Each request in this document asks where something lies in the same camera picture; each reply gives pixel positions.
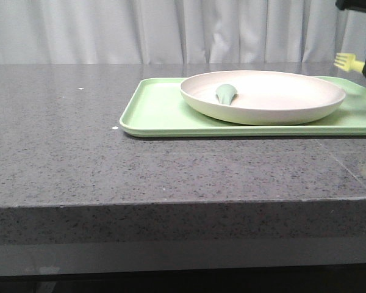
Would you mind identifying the yellow plastic fork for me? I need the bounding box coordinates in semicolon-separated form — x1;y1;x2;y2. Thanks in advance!
333;52;365;73

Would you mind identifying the beige round plate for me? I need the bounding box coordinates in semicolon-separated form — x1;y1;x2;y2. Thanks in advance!
181;70;346;126

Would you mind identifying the sage green spoon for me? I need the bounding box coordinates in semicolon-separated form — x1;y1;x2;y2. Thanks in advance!
215;84;237;106

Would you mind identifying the light green rectangular tray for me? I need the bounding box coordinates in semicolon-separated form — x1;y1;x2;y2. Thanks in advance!
120;76;366;138

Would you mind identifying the white pleated curtain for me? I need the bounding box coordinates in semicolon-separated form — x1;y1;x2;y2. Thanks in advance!
0;1;366;64

